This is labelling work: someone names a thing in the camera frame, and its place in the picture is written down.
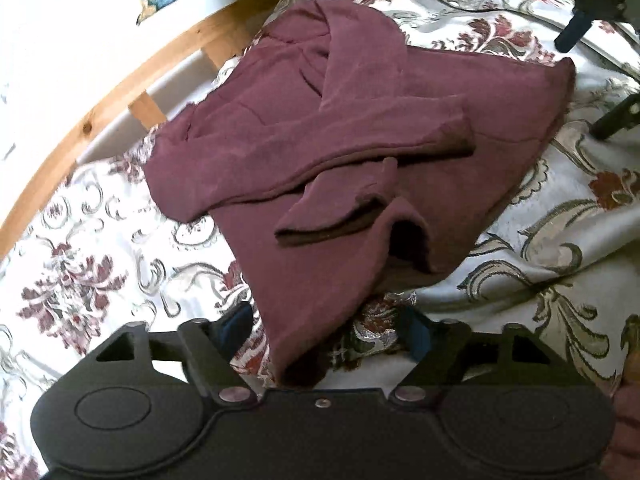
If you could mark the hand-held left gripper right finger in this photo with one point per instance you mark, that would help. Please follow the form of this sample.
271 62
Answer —
418 334

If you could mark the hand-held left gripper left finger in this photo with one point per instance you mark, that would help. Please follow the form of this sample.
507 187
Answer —
236 326

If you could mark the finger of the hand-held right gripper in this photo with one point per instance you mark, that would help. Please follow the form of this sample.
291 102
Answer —
617 120
575 27

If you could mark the maroon knit sweater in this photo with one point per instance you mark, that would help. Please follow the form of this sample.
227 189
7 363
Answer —
350 110

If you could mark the white floral bedspread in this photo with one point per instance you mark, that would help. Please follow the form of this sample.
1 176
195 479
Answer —
100 240

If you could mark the wooden bed frame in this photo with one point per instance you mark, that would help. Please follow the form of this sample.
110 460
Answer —
165 62

